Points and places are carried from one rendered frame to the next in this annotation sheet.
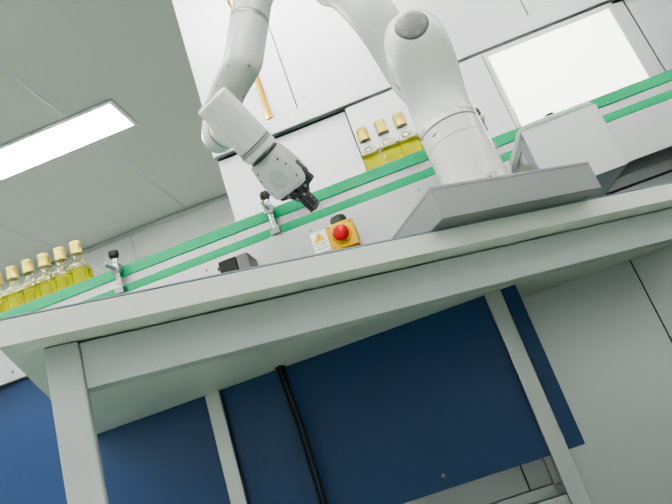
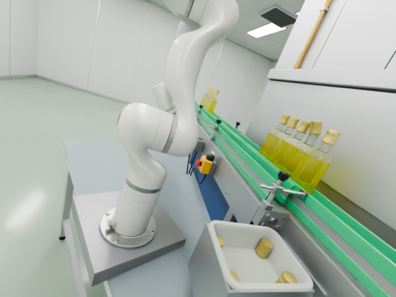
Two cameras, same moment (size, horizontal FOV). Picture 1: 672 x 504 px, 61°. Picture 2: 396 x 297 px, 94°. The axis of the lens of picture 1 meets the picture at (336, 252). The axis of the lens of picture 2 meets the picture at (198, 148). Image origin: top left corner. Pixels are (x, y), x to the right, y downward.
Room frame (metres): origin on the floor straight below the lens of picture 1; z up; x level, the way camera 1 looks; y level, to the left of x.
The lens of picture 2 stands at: (0.92, -0.81, 1.32)
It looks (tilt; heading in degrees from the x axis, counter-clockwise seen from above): 18 degrees down; 65
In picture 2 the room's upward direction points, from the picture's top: 20 degrees clockwise
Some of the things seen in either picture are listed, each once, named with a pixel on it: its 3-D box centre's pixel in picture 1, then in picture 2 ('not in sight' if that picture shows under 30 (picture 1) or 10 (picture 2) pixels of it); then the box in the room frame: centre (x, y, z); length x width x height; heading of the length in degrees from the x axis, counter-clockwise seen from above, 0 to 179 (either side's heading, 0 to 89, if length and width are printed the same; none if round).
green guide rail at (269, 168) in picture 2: not in sight; (213, 123); (1.54, 0.43, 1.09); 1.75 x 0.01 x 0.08; 84
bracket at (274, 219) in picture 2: not in sight; (271, 217); (1.40, -0.47, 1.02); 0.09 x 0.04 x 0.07; 174
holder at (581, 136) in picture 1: (561, 172); (251, 275); (1.30, -0.57, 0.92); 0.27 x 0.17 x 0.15; 174
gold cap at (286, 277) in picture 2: not in sight; (285, 283); (1.35, -0.62, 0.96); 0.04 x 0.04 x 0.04
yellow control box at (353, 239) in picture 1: (344, 238); (206, 165); (1.36, -0.03, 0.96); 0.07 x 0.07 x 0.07; 84
